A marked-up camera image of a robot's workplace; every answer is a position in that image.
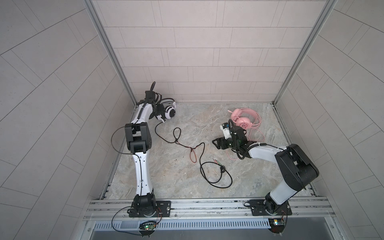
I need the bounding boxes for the white black gaming headphones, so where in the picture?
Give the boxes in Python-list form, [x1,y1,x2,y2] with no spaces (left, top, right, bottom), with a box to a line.
[155,98,176,123]

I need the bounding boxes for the black red braided headphone cable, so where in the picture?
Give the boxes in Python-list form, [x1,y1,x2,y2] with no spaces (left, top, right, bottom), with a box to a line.
[154,119,234,190]

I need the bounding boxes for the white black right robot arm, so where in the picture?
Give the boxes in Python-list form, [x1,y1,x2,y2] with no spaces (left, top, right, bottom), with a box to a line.
[212,124,320,215]

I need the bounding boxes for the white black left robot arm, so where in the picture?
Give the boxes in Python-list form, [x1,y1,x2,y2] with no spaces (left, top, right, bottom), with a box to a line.
[124,90,165,218]

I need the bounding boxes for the pink headphones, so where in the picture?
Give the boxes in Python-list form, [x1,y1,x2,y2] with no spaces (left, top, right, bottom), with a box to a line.
[228,108,262,130]

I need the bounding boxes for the right circuit board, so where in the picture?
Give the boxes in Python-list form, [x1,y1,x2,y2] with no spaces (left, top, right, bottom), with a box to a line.
[268,219,286,234]

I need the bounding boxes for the circuit board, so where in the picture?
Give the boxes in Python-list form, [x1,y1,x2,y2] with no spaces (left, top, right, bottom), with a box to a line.
[268,219,286,234]
[139,221,157,231]

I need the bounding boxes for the left circuit board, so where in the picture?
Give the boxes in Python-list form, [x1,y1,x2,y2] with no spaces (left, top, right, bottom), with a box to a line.
[139,221,157,231]

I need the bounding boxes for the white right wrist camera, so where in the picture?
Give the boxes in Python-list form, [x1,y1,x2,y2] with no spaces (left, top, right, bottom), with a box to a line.
[220,123,232,139]

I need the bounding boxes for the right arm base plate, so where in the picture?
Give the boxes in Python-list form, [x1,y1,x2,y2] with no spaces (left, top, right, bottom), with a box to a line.
[244,199,292,216]

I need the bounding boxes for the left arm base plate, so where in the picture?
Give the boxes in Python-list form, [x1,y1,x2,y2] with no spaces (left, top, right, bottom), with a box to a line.
[127,201,172,218]

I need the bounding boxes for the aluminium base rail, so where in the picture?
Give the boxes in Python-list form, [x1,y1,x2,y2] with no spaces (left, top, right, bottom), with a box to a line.
[83,197,336,221]

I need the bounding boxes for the aluminium left corner post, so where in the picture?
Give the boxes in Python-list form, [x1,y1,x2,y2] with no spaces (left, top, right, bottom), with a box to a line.
[84,0,137,105]

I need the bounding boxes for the aluminium corner post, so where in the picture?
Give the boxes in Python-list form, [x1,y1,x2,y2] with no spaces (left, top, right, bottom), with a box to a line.
[272,0,338,106]
[84,0,137,105]

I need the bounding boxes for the aluminium right corner post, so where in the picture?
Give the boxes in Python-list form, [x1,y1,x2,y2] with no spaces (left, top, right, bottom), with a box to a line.
[272,0,338,106]

